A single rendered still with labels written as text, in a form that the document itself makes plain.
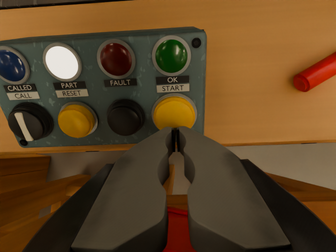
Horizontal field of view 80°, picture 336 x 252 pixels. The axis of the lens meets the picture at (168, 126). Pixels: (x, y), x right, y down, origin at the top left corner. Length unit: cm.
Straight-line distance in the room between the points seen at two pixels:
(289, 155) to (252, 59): 104
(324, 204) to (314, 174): 94
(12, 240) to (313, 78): 45
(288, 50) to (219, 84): 7
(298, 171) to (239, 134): 106
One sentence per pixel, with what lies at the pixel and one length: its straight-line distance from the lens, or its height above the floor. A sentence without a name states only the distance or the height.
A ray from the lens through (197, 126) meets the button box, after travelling 15.
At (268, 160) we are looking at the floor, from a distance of 117.
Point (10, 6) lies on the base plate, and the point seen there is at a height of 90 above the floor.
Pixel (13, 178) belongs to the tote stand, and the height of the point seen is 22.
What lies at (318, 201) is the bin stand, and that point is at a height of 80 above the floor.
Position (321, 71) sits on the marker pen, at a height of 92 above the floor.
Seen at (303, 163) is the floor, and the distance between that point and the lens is 124.
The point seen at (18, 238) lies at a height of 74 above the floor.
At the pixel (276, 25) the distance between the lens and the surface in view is 22.
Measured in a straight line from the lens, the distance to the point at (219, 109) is 18.
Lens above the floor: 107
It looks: 83 degrees down
